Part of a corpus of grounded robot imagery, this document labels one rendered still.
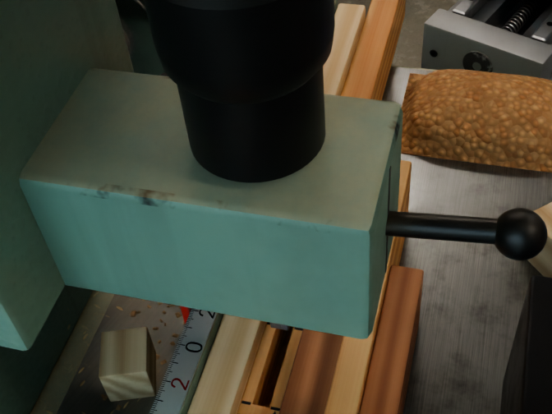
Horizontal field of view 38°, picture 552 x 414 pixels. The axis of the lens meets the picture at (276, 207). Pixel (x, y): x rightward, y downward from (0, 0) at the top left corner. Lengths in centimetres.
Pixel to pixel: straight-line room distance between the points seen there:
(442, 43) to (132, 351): 50
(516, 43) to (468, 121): 33
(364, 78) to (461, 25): 35
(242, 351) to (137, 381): 16
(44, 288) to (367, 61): 29
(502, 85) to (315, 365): 25
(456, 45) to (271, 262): 60
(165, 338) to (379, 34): 26
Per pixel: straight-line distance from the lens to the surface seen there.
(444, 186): 52
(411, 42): 216
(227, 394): 38
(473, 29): 87
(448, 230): 31
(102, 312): 61
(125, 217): 30
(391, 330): 39
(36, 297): 34
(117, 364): 54
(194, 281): 32
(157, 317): 59
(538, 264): 48
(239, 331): 39
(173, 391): 37
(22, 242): 32
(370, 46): 56
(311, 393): 38
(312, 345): 39
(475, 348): 45
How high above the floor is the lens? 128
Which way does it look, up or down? 48 degrees down
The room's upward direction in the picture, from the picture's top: 7 degrees counter-clockwise
